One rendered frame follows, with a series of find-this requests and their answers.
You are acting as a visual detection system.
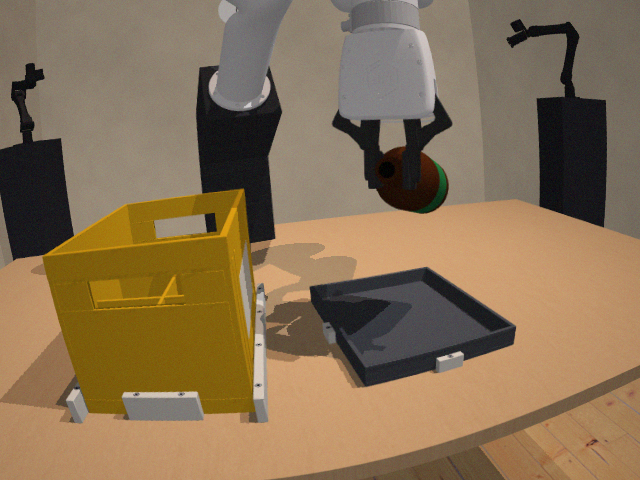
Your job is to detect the brown glass bottle with green label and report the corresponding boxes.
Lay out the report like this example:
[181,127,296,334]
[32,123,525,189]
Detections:
[375,146,449,214]

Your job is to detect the yellow crate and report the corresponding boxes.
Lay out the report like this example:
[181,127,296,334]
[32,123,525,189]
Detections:
[42,189,256,414]

